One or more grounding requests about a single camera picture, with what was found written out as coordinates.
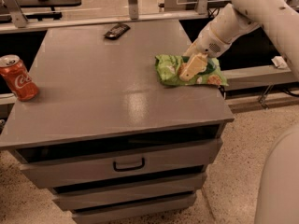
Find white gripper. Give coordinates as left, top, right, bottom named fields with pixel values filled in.
left=179, top=24, right=231, bottom=81

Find green rice chip bag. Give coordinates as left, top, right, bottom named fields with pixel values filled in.
left=155, top=54, right=228, bottom=86

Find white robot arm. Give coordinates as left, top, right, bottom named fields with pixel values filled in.
left=185, top=0, right=299, bottom=224

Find red coke can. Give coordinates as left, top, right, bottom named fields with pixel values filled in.
left=0, top=55, right=39, bottom=101

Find dark snack bar wrapper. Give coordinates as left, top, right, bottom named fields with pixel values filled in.
left=104, top=23, right=130, bottom=40

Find white crumpled packet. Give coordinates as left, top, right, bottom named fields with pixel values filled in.
left=272, top=56, right=288, bottom=69

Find grey drawer cabinet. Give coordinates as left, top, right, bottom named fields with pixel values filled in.
left=1, top=21, right=233, bottom=215

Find middle grey drawer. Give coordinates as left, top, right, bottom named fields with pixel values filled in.
left=53, top=172, right=206, bottom=210

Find grey drawer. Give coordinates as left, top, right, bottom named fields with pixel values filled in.
left=72, top=192, right=197, bottom=224
left=21, top=138, right=222, bottom=189
left=53, top=172, right=206, bottom=210

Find bottom grey drawer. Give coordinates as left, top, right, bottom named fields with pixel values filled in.
left=72, top=192, right=197, bottom=224

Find top grey drawer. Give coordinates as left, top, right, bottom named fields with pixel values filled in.
left=21, top=138, right=222, bottom=189

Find grey metal railing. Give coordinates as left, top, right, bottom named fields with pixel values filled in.
left=0, top=0, right=231, bottom=34

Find black hanging cables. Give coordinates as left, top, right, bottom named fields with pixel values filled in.
left=206, top=7, right=221, bottom=19

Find black drawer handle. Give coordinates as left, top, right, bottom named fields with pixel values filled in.
left=113, top=158, right=146, bottom=173

